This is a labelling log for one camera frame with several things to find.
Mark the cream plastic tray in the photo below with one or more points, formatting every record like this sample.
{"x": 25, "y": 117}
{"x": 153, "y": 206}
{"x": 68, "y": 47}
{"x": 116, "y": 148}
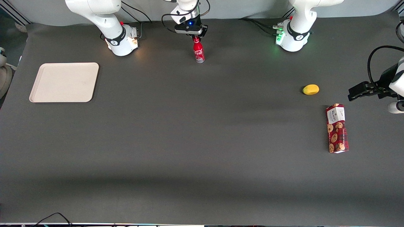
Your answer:
{"x": 64, "y": 82}

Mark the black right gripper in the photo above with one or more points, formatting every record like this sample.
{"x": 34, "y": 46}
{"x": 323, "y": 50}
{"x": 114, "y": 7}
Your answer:
{"x": 198, "y": 20}

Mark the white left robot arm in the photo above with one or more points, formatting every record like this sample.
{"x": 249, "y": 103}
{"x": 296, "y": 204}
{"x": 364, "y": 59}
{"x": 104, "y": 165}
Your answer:
{"x": 296, "y": 34}

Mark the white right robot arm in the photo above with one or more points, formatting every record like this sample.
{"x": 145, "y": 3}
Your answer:
{"x": 110, "y": 25}

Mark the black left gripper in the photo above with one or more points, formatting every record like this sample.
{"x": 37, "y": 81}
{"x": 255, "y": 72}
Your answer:
{"x": 384, "y": 78}

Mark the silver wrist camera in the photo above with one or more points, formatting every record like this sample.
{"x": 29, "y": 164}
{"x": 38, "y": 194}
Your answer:
{"x": 187, "y": 30}

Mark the yellow lemon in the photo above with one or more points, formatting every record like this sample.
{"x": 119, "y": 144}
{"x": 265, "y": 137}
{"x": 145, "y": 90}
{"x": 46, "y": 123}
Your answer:
{"x": 311, "y": 89}

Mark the beige round object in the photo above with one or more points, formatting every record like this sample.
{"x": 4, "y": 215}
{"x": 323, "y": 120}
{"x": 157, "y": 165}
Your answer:
{"x": 4, "y": 82}

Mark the red coke bottle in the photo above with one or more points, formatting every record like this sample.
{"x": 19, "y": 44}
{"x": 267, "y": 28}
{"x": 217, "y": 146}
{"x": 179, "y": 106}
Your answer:
{"x": 199, "y": 52}

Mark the red cookie box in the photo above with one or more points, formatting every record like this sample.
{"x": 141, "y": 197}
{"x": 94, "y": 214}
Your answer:
{"x": 337, "y": 129}

